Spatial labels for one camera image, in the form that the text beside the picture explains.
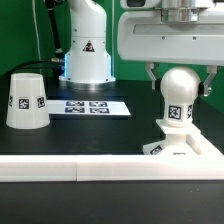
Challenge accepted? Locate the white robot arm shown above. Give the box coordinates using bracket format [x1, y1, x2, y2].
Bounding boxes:
[60, 0, 224, 96]

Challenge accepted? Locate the black cable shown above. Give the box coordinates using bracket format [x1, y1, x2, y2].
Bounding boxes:
[11, 59, 68, 74]

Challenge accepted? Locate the white lamp shade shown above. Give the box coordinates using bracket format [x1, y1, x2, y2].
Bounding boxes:
[6, 73, 50, 129]

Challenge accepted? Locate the white lamp base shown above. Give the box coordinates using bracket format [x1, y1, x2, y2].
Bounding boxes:
[143, 119, 200, 156]

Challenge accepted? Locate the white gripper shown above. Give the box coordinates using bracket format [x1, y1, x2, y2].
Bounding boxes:
[117, 9, 224, 96]

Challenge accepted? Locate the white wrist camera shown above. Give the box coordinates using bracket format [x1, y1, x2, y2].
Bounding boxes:
[120, 0, 161, 9]

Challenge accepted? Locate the thin white cable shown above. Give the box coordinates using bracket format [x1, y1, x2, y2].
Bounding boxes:
[31, 0, 42, 62]

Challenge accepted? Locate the white L-shaped fence wall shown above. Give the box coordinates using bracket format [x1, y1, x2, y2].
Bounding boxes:
[0, 131, 224, 182]

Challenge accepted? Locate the white lamp bulb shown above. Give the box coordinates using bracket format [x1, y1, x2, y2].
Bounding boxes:
[160, 67, 200, 127]

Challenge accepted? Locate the white marker sheet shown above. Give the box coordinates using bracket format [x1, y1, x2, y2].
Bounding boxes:
[47, 100, 130, 116]

